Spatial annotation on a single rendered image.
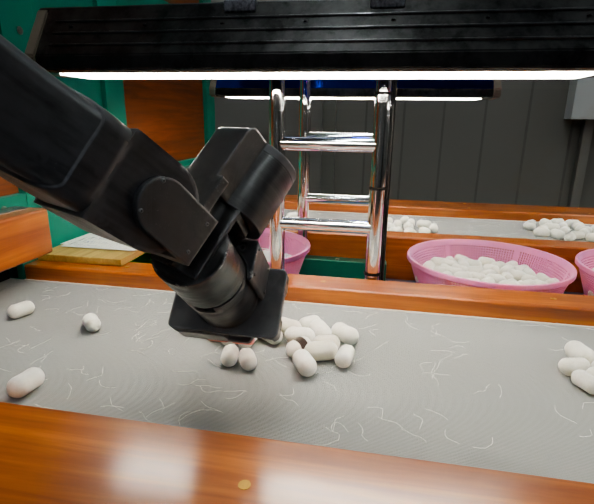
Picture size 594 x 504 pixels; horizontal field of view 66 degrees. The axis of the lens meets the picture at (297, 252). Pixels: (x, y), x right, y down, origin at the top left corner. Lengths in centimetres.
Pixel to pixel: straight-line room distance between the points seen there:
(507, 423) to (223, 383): 27
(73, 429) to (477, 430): 33
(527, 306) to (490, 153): 198
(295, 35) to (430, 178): 215
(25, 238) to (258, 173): 48
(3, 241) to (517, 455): 65
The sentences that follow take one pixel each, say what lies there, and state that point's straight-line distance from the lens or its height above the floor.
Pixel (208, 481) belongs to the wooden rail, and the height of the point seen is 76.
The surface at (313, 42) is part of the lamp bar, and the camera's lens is 50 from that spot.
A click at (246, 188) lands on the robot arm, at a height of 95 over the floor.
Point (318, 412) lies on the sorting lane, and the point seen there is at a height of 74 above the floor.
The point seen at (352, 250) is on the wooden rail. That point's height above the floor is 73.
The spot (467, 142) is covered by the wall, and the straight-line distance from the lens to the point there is 260.
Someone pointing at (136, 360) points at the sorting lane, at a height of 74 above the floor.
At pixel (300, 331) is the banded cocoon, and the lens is 54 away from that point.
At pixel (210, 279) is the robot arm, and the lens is 32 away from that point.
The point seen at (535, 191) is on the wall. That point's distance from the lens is 267.
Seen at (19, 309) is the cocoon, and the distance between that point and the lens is 70.
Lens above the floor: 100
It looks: 16 degrees down
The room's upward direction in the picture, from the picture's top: 1 degrees clockwise
